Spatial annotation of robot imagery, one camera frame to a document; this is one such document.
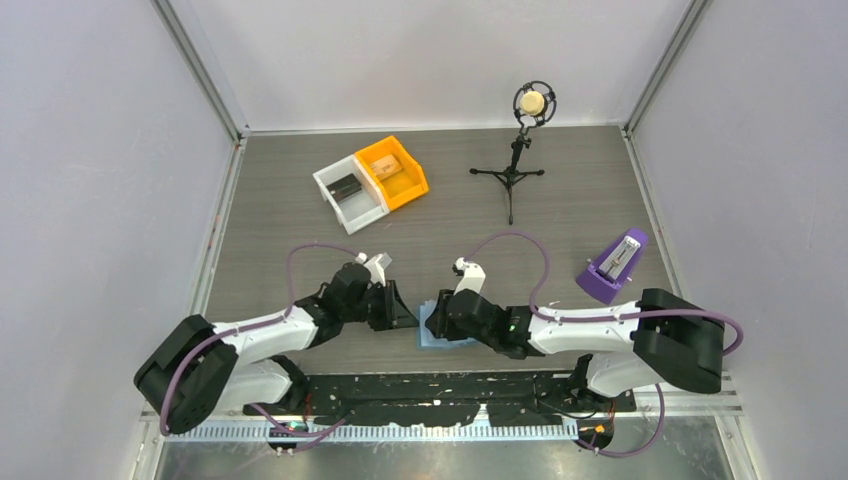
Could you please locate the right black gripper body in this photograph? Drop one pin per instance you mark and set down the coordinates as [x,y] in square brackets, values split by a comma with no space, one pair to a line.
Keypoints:
[448,328]

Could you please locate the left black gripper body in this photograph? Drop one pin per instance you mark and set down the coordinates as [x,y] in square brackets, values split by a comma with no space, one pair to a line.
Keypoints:
[370,308]

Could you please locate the blue card holder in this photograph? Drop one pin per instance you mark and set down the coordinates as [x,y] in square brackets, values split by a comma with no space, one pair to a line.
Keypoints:
[426,339]

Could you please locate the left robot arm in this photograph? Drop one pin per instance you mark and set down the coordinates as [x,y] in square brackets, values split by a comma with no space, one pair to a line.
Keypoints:
[201,367]

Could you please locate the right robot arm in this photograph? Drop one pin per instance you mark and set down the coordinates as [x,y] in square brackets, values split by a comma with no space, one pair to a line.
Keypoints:
[659,338]

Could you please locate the card in orange bin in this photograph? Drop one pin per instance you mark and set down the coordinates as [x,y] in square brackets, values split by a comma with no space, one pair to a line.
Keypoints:
[385,167]

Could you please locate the white plastic bin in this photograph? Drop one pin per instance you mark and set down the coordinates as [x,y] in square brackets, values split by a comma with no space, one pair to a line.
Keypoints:
[362,209]

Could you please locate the orange plastic bin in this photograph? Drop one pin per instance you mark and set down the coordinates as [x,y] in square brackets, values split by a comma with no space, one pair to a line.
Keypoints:
[399,178]

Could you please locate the purple metronome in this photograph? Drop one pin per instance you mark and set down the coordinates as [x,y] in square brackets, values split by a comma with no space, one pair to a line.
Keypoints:
[605,275]

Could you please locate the black tripod mic stand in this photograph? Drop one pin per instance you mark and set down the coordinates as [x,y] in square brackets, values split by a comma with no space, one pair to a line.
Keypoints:
[511,175]

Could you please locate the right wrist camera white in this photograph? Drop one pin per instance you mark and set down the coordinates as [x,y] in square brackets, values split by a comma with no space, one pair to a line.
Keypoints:
[472,275]

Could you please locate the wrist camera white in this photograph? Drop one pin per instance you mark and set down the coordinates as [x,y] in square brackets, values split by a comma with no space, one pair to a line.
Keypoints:
[376,266]
[472,275]

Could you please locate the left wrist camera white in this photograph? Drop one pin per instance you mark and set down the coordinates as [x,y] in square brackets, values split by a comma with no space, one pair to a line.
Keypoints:
[376,266]

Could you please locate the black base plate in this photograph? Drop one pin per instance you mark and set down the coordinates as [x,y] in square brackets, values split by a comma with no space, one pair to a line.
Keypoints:
[510,398]

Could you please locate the microphone with shock mount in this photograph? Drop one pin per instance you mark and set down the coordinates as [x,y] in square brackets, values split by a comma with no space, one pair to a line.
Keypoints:
[534,104]

